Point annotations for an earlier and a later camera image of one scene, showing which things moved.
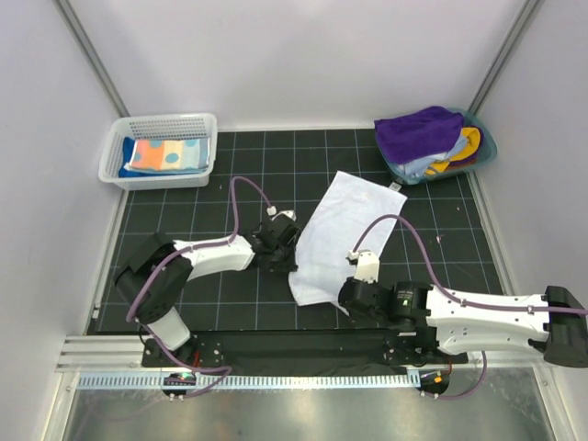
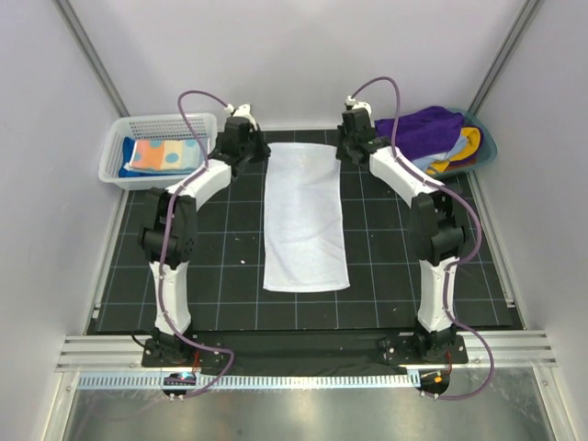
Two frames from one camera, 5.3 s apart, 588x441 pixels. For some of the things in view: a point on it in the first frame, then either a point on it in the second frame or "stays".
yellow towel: [472, 137] stays
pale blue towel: [417, 169] stays
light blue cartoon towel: [170, 155] stays
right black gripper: [372, 285] → [340, 154]
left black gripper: [290, 265] → [264, 150]
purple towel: [418, 132] stays
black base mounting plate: [380, 348] stays
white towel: [344, 211] → [305, 243]
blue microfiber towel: [129, 143] stays
